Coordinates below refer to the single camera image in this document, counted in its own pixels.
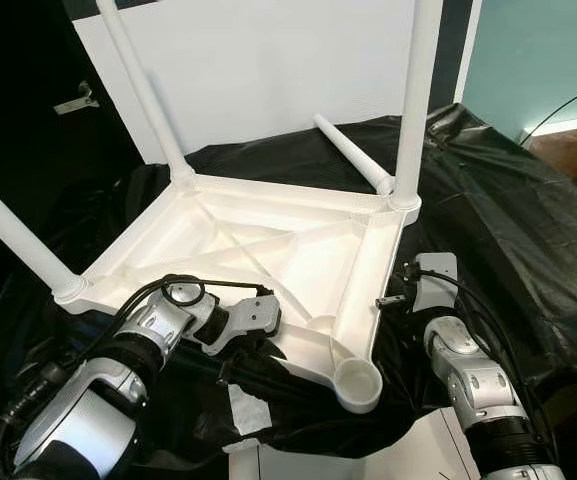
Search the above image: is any white plastic table top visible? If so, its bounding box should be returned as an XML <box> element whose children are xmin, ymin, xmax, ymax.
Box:
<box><xmin>56</xmin><ymin>172</ymin><xmax>424</xmax><ymax>416</ymax></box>

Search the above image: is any white tapered table leg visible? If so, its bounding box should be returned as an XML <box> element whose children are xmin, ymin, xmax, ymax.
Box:
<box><xmin>313</xmin><ymin>113</ymin><xmax>397</xmax><ymax>196</ymax></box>
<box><xmin>96</xmin><ymin>0</ymin><xmax>197</xmax><ymax>186</ymax></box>
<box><xmin>390</xmin><ymin>0</ymin><xmax>447</xmax><ymax>211</ymax></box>
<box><xmin>0</xmin><ymin>168</ymin><xmax>87</xmax><ymax>303</ymax></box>

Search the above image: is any black plastic table cover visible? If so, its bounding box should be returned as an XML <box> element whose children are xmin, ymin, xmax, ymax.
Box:
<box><xmin>0</xmin><ymin>102</ymin><xmax>577</xmax><ymax>471</ymax></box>

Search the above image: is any brown wooden furniture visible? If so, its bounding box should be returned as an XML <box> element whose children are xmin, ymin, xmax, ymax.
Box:
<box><xmin>528</xmin><ymin>125</ymin><xmax>577</xmax><ymax>196</ymax></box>

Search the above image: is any teal glass panel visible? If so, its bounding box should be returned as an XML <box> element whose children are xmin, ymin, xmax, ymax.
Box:
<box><xmin>463</xmin><ymin>0</ymin><xmax>577</xmax><ymax>141</ymax></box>

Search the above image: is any black door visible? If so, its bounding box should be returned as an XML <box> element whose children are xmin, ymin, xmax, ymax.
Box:
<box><xmin>0</xmin><ymin>0</ymin><xmax>144</xmax><ymax>301</ymax></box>

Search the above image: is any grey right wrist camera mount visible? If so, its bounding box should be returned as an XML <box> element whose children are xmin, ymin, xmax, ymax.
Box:
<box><xmin>411</xmin><ymin>252</ymin><xmax>459</xmax><ymax>316</ymax></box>

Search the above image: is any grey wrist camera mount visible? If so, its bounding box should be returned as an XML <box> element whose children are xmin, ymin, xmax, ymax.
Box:
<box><xmin>411</xmin><ymin>252</ymin><xmax>459</xmax><ymax>316</ymax></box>
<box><xmin>203</xmin><ymin>293</ymin><xmax>282</xmax><ymax>356</ymax></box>

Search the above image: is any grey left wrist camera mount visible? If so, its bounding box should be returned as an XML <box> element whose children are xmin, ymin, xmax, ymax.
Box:
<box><xmin>203</xmin><ymin>293</ymin><xmax>282</xmax><ymax>356</ymax></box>

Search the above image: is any thin black curved cable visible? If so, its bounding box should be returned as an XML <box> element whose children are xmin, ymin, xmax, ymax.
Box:
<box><xmin>518</xmin><ymin>78</ymin><xmax>577</xmax><ymax>146</ymax></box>

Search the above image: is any black wall pillar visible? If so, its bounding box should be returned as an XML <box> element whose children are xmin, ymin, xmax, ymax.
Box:
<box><xmin>430</xmin><ymin>0</ymin><xmax>481</xmax><ymax>111</ymax></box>

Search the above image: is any silver door handle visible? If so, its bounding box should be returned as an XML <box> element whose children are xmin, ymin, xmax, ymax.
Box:
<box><xmin>53</xmin><ymin>82</ymin><xmax>101</xmax><ymax>116</ymax></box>

